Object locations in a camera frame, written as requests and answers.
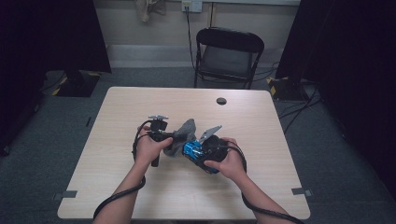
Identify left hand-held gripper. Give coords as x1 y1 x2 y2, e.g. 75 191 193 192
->
148 114 171 168

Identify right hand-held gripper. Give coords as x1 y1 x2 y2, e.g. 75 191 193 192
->
199 124 232 163

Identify blue toy car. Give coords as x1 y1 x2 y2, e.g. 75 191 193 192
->
181 139 220 175

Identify grey fuzzy sock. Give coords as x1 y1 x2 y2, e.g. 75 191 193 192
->
163 118 198 158

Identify person's left hand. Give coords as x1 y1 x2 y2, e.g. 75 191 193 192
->
134 125 174 168

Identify person's right hand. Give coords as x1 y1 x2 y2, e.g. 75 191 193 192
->
204 137 248 185

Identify black folding chair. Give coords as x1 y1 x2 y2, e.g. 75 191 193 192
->
193 26 266 91

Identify black stand base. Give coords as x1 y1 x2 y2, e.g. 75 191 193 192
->
50 69 103 98
265 76 310 102

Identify grey tape strip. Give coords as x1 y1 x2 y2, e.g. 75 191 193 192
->
290 187 314 198
52 189 78 202

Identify beige hanging cloth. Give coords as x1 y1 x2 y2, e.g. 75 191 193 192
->
134 0 167 23

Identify dark curtain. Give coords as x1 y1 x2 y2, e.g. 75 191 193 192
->
0 0 112 157
275 0 396 200

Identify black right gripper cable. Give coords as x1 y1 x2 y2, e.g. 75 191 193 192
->
226 141 305 224

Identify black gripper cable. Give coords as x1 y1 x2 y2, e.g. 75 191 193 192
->
226 141 305 224
92 119 155 220

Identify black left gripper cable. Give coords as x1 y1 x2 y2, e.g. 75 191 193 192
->
92 119 155 220

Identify black floor cables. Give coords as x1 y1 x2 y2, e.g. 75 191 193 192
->
252 60 323 135

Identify black wall socket cable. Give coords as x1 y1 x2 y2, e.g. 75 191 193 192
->
185 6 198 72

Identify white wall socket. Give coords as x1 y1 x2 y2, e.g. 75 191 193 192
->
181 0 204 14

